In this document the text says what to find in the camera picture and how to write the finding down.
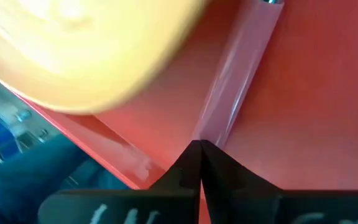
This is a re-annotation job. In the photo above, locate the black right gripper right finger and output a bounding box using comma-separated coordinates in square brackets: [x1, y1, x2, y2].
[200, 139, 358, 224]

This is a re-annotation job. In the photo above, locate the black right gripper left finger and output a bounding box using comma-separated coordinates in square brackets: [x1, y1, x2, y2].
[37, 139, 203, 224]

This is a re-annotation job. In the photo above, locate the orange round plate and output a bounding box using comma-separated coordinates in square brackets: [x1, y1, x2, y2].
[0, 0, 213, 115]

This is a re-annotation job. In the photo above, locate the red plastic tray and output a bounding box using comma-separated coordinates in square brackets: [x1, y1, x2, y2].
[11, 0, 358, 224]

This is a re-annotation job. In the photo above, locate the person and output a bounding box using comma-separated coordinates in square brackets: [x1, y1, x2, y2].
[0, 133, 133, 224]

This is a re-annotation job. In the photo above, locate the grey metal bracket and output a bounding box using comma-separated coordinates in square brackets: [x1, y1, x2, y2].
[0, 70, 63, 153]

